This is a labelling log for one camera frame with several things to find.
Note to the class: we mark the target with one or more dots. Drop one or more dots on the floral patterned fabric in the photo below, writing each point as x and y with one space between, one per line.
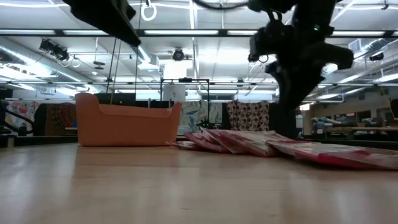
21 113

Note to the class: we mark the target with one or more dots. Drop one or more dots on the round black ceiling fixture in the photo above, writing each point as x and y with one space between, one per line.
178 54

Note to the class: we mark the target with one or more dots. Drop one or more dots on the cluttered workbench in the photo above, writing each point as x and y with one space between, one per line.
354 127

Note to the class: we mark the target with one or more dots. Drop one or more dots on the dark red patterned fabric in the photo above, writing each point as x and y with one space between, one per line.
60 118

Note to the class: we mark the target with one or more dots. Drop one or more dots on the black ceiling mounted device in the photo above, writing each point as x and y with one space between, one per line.
54 49

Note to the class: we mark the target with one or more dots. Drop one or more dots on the white cylinder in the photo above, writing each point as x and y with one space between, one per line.
174 92

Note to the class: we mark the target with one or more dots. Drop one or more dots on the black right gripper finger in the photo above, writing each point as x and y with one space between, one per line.
290 107

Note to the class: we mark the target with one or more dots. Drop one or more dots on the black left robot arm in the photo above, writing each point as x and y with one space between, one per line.
105 17

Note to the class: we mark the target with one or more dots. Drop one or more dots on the black curved railing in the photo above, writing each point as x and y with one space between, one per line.
15 119

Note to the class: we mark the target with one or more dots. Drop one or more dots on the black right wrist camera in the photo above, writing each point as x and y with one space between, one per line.
259 43

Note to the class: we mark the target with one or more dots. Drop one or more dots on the brown dotted fabric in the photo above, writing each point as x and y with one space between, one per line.
248 115

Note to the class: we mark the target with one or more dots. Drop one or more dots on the leaf patterned fabric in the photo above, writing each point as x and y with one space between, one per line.
194 116

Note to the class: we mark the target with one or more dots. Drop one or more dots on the red popcorn bag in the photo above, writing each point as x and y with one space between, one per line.
203 142
228 140
335 155
185 145
258 143

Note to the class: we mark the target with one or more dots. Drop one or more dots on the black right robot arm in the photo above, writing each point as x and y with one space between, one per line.
314 14

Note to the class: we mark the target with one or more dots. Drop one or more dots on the orange plastic basket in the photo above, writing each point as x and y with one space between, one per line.
124 127

